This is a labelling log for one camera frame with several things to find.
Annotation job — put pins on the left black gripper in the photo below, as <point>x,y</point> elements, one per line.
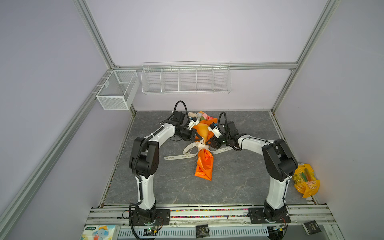
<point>193,132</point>

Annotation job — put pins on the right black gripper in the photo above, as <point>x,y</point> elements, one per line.
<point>214,141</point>

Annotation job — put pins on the white ribbon strip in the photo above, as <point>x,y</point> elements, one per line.
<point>193,149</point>

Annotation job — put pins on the red pink fake rose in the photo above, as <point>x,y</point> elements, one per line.
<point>207,117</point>

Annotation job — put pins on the orange wrapping paper sheet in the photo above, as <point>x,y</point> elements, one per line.
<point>205,160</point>

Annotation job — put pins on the cream fake rose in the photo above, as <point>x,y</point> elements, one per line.
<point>192,115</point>

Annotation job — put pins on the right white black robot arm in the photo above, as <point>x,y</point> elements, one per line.
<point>279,161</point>

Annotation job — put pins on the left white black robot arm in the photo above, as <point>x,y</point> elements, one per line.
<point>145,154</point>

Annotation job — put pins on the yellow snack bag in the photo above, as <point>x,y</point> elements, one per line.
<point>305,181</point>

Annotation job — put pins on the black square card middle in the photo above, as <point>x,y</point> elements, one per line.
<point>202,231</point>

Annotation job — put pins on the black square card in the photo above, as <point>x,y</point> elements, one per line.
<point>311,227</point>
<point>202,231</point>

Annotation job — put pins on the black square card right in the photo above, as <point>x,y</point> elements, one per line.
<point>311,227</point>

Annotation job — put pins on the tissue pack with elephant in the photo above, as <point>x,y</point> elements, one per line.
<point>100,232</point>

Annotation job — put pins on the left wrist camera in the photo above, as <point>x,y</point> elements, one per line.
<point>193,122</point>

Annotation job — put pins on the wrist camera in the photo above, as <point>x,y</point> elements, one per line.
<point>193,122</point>
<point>215,129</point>

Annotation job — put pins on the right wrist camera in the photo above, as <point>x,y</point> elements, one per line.
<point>215,129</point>

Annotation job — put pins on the long white wire rack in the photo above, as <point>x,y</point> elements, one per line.
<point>186,77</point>

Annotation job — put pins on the small white wire basket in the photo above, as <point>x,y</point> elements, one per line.
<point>119,90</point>

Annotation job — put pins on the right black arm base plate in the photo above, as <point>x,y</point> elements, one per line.
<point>269,216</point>

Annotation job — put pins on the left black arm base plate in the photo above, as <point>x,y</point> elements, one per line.
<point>142,217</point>

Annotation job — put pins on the white slotted cable duct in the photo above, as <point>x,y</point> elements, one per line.
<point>214,232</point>

